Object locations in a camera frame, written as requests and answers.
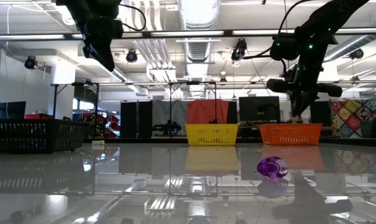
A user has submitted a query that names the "thin hanging cable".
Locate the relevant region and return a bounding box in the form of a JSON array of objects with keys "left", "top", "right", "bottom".
[{"left": 282, "top": 0, "right": 288, "bottom": 30}]

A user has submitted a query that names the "black monitor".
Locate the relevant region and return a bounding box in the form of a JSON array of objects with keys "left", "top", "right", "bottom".
[
  {"left": 0, "top": 101, "right": 27, "bottom": 121},
  {"left": 310, "top": 101, "right": 332, "bottom": 127},
  {"left": 239, "top": 96, "right": 281, "bottom": 122}
]

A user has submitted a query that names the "red bin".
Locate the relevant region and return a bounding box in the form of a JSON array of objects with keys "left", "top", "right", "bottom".
[{"left": 24, "top": 114, "right": 53, "bottom": 121}]

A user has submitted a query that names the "colourful patchwork quilt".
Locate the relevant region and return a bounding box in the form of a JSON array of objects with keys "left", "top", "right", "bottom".
[{"left": 330, "top": 98, "right": 376, "bottom": 140}]

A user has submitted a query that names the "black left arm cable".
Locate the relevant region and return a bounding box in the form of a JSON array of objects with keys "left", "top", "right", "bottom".
[{"left": 119, "top": 3, "right": 147, "bottom": 32}]

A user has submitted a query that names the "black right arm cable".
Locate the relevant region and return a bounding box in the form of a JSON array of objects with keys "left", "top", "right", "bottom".
[
  {"left": 242, "top": 46, "right": 272, "bottom": 60},
  {"left": 277, "top": 0, "right": 314, "bottom": 35}
]

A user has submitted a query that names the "yellow plastic basket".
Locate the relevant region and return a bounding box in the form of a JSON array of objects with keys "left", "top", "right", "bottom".
[{"left": 185, "top": 123, "right": 239, "bottom": 146}]

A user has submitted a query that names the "purple translucent pumpkin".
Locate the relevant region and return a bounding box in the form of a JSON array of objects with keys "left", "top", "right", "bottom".
[{"left": 256, "top": 156, "right": 288, "bottom": 180}]

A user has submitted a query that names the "silver ceiling air duct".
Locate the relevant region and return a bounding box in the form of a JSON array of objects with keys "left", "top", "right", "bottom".
[{"left": 177, "top": 0, "right": 222, "bottom": 98}]

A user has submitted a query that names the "black partition panel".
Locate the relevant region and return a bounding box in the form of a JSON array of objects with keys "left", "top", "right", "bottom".
[
  {"left": 120, "top": 101, "right": 138, "bottom": 139},
  {"left": 137, "top": 101, "right": 153, "bottom": 139}
]

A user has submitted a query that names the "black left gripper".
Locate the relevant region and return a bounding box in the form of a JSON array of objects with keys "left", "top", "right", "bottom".
[{"left": 81, "top": 17, "right": 125, "bottom": 73}]

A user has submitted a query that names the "black ceiling camera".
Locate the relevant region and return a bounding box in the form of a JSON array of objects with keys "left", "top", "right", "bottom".
[
  {"left": 126, "top": 49, "right": 139, "bottom": 63},
  {"left": 349, "top": 49, "right": 365, "bottom": 60},
  {"left": 24, "top": 56, "right": 39, "bottom": 71},
  {"left": 231, "top": 39, "right": 248, "bottom": 62}
]

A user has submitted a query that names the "grey cloth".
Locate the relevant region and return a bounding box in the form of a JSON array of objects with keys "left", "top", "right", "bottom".
[{"left": 152, "top": 100, "right": 188, "bottom": 137}]

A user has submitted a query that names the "silver round ceiling pipe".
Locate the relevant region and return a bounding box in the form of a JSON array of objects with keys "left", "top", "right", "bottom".
[{"left": 323, "top": 34, "right": 376, "bottom": 63}]

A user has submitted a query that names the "black metal frame stand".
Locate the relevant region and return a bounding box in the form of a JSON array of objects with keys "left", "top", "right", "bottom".
[
  {"left": 52, "top": 81, "right": 100, "bottom": 125},
  {"left": 168, "top": 81, "right": 218, "bottom": 138}
]

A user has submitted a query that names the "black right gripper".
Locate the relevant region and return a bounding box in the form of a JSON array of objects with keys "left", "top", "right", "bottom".
[{"left": 267, "top": 62, "right": 343, "bottom": 118}]

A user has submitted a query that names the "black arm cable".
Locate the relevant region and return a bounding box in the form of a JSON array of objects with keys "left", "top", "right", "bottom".
[
  {"left": 119, "top": 3, "right": 147, "bottom": 32},
  {"left": 242, "top": 46, "right": 272, "bottom": 60},
  {"left": 277, "top": 0, "right": 314, "bottom": 35}
]

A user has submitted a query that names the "orange plastic basket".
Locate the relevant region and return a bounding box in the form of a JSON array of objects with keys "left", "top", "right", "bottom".
[{"left": 258, "top": 123, "right": 323, "bottom": 146}]

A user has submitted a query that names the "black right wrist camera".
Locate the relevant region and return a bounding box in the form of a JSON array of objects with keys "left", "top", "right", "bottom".
[{"left": 270, "top": 33, "right": 300, "bottom": 62}]

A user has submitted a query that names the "black plastic basket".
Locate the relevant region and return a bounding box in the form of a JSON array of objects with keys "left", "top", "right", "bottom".
[{"left": 0, "top": 119, "right": 91, "bottom": 154}]

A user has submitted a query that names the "orange cloth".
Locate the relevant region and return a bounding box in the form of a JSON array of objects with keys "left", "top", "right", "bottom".
[{"left": 186, "top": 99, "right": 230, "bottom": 124}]

